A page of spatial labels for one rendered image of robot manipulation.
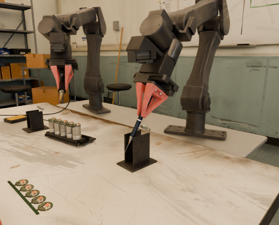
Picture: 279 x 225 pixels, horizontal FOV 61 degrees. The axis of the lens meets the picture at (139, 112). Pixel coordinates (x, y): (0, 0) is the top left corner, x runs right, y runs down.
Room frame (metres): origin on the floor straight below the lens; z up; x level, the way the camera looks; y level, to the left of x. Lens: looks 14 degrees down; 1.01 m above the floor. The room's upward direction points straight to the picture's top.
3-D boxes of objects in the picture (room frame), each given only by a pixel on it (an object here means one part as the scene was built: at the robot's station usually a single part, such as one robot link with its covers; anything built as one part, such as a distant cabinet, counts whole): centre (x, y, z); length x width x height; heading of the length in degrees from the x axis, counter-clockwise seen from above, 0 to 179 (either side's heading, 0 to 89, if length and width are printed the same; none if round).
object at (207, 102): (0.75, -0.18, 0.85); 0.09 x 0.06 x 0.06; 53
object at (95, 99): (1.13, 0.21, 0.79); 0.20 x 0.07 x 0.08; 33
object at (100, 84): (1.12, 0.21, 0.85); 0.09 x 0.06 x 0.06; 76
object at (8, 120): (0.92, 0.50, 0.76); 0.07 x 0.05 x 0.02; 148
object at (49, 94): (4.10, 1.55, 0.51); 0.75 x 0.48 x 1.03; 76
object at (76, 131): (0.66, 0.18, 0.79); 0.02 x 0.02 x 0.05
